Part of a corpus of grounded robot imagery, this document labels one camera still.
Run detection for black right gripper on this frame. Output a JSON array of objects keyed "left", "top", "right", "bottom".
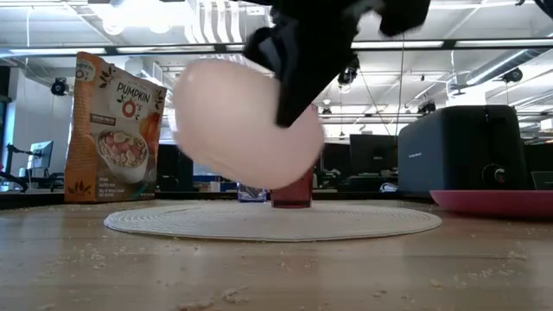
[{"left": 244, "top": 0, "right": 433, "bottom": 129}]

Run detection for pale pink plastic bowl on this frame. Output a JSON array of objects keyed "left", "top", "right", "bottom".
[{"left": 172, "top": 58, "right": 326, "bottom": 190}]

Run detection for red faceted plastic tumbler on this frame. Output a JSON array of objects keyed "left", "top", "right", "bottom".
[{"left": 270, "top": 105, "right": 320, "bottom": 209}]

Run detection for clear drinking glass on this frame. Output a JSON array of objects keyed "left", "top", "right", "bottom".
[{"left": 236, "top": 181, "right": 269, "bottom": 204}]

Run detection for orange pumpkin cereal box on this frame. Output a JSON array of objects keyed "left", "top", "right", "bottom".
[{"left": 63, "top": 51, "right": 168, "bottom": 204}]

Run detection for magenta plastic plate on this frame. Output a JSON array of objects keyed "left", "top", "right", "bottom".
[{"left": 429, "top": 188, "right": 553, "bottom": 219}]

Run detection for black ceiling spotlight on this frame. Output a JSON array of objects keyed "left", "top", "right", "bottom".
[
  {"left": 336, "top": 55, "right": 362, "bottom": 86},
  {"left": 500, "top": 67, "right": 524, "bottom": 84},
  {"left": 50, "top": 77, "right": 70, "bottom": 97},
  {"left": 416, "top": 99, "right": 437, "bottom": 116}
]

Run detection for black computer monitor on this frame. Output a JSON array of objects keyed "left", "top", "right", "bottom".
[{"left": 348, "top": 133, "right": 399, "bottom": 176}]

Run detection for white round woven placemat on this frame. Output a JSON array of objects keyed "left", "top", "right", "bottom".
[{"left": 103, "top": 201, "right": 443, "bottom": 243}]

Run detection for black two-slot toaster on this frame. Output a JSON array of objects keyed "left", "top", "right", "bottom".
[{"left": 397, "top": 105, "right": 529, "bottom": 200}]

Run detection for small desk monitor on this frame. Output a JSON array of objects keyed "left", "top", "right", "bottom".
[{"left": 26, "top": 140, "right": 55, "bottom": 172}]

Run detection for black overhead frame beam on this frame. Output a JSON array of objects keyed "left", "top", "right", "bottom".
[{"left": 0, "top": 38, "right": 553, "bottom": 56}]

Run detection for silver ceiling duct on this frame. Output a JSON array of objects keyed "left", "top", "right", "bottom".
[{"left": 464, "top": 48, "right": 553, "bottom": 86}]

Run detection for black table edge rail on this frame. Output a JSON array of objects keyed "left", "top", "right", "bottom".
[{"left": 0, "top": 189, "right": 433, "bottom": 212}]

